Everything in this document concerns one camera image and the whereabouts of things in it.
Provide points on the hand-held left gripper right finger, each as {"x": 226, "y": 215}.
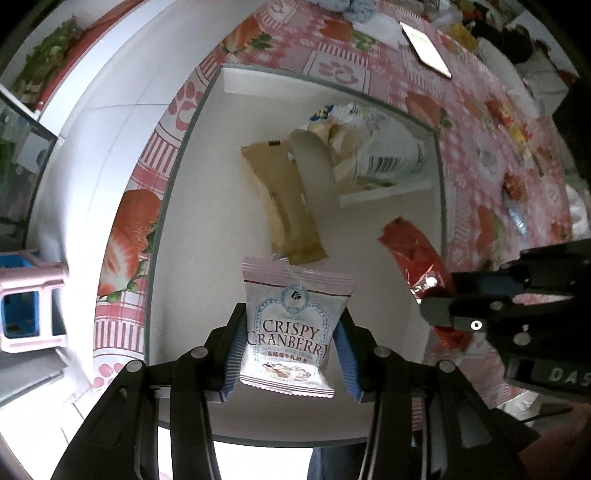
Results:
{"x": 349, "y": 369}

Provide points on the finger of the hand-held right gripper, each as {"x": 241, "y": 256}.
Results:
{"x": 485, "y": 282}
{"x": 443, "y": 311}

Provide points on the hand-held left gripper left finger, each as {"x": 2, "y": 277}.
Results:
{"x": 232, "y": 367}

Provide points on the pink white snack packet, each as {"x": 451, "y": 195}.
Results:
{"x": 291, "y": 332}

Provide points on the red snack packet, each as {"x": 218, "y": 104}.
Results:
{"x": 411, "y": 249}

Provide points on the white storage box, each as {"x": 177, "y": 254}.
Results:
{"x": 207, "y": 230}

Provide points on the person's right forearm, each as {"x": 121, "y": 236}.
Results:
{"x": 565, "y": 443}

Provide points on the person's dark trousers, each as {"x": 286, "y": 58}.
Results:
{"x": 332, "y": 461}

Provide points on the white barcode snack packet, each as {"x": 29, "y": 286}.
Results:
{"x": 388, "y": 159}

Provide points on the brown snack packet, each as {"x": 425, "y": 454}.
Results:
{"x": 291, "y": 217}

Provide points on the beige long snack packet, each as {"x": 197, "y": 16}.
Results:
{"x": 316, "y": 175}

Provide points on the cream snack packet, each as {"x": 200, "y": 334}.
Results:
{"x": 341, "y": 145}

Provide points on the white blue-print snack packet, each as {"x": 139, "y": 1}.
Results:
{"x": 355, "y": 115}

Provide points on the white plastic bag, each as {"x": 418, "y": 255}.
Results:
{"x": 542, "y": 78}

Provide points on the pink plastic stool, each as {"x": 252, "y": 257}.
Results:
{"x": 34, "y": 277}

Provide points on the blue plastic basket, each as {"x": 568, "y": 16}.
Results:
{"x": 18, "y": 314}

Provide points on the white smartphone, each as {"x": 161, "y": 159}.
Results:
{"x": 425, "y": 48}

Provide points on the glass tank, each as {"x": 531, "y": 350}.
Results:
{"x": 21, "y": 157}

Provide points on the grey blue cloth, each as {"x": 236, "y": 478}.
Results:
{"x": 362, "y": 8}

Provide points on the strawberry print tablecloth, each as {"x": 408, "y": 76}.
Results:
{"x": 286, "y": 41}

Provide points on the green plants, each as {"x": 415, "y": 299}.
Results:
{"x": 51, "y": 53}

